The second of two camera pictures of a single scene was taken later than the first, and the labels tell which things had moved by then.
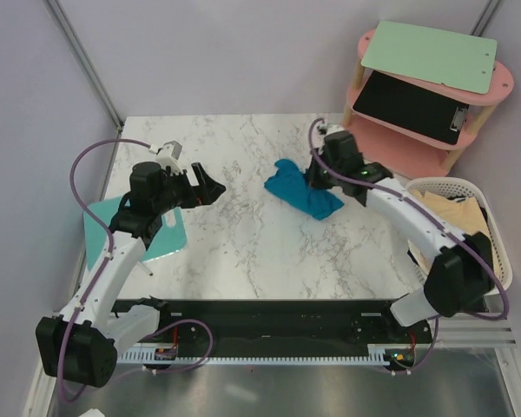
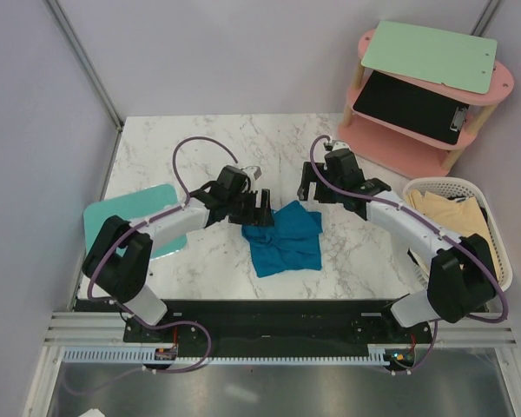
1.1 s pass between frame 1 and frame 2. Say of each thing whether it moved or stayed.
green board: stayed
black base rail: stayed
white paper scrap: stayed
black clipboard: stayed
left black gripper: moved
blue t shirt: moved
